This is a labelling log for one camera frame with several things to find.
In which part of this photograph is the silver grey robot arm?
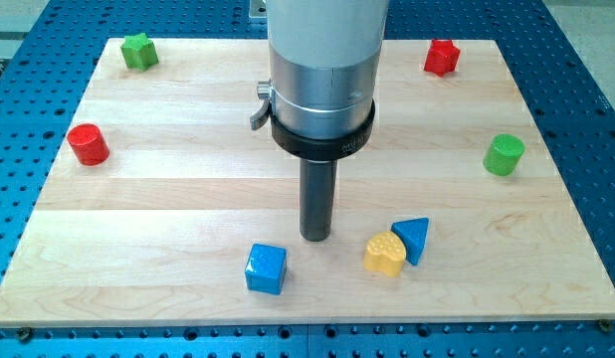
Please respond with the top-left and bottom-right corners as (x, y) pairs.
(250, 0), (389, 161)

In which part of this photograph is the yellow heart block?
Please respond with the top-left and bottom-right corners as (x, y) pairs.
(362, 231), (406, 277)

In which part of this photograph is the light wooden board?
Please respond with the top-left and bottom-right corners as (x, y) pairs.
(0, 39), (615, 327)

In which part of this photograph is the left board corner screw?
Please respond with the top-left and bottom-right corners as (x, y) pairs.
(15, 327), (34, 343)

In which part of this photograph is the board corner screw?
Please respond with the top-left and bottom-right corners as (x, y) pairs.
(15, 327), (34, 343)
(596, 319), (613, 333)

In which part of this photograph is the right board corner screw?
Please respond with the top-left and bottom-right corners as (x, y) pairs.
(596, 319), (613, 333)

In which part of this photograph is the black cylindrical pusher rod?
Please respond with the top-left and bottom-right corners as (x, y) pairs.
(300, 159), (337, 242)

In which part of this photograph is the blue cube block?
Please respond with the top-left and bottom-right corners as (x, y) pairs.
(244, 244), (287, 295)

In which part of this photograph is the blue triangle block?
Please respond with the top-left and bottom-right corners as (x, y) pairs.
(391, 218), (430, 266)

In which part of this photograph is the red star block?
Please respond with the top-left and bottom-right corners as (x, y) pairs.
(423, 39), (461, 77)

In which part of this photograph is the green cylinder block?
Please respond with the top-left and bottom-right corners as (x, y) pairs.
(483, 133), (525, 176)

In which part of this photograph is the green star block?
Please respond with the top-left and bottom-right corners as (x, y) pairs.
(120, 33), (159, 71)

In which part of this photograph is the red cylinder block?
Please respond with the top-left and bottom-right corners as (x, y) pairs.
(67, 123), (109, 166)

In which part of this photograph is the blue perforated metal base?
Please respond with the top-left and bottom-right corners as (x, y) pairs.
(0, 1), (615, 357)

